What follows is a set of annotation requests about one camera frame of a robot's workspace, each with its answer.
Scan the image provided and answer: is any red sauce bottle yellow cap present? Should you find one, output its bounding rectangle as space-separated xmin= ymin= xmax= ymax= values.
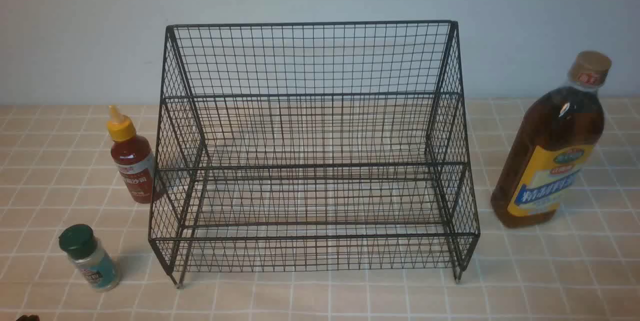
xmin=106 ymin=105 xmax=155 ymax=204

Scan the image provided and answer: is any large brown oil bottle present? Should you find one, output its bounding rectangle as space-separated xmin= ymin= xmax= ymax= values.
xmin=490 ymin=50 xmax=612 ymax=229

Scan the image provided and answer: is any pepper shaker green cap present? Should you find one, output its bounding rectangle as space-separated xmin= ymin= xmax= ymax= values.
xmin=58 ymin=223 xmax=121 ymax=292

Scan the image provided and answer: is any dark object at corner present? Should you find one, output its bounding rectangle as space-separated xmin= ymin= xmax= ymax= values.
xmin=16 ymin=314 xmax=41 ymax=321

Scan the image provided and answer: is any black wire mesh rack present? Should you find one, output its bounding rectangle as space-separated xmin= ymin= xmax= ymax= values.
xmin=148 ymin=20 xmax=481 ymax=287

